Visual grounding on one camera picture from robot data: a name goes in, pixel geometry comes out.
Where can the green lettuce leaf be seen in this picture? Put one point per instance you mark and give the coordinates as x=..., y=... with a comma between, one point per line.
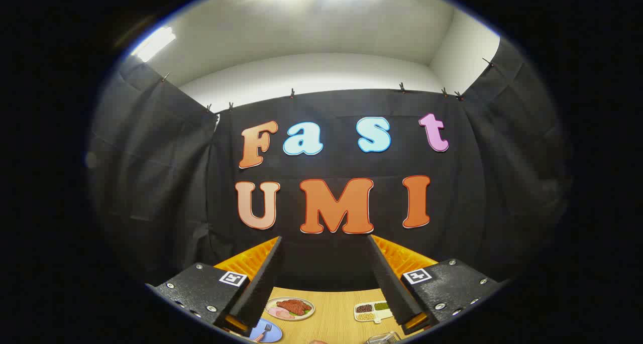
x=305, y=312

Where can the pile of yellow soybeans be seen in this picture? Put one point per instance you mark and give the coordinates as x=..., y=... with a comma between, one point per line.
x=365, y=316

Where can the pile of dark red beans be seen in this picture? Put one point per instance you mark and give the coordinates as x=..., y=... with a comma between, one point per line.
x=363, y=308

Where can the pink ham slice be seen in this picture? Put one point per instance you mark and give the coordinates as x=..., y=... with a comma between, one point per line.
x=276, y=312

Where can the pile of green beans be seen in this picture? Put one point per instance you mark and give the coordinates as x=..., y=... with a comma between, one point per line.
x=382, y=306

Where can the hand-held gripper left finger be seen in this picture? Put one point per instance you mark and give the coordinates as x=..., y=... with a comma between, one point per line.
x=261, y=289

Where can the blue round plate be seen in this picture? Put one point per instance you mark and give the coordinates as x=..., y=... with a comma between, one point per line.
x=275, y=334

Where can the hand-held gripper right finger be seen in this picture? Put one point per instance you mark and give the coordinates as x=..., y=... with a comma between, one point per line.
x=389, y=289

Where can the grey plate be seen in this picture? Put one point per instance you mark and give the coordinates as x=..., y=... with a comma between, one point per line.
x=306, y=318

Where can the white divided dish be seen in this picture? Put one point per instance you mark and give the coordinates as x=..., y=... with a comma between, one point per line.
x=384, y=315

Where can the ceiling light panel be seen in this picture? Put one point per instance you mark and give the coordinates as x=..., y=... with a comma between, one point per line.
x=153, y=43

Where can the brown steak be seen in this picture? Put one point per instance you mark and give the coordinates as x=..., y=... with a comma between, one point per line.
x=292, y=306

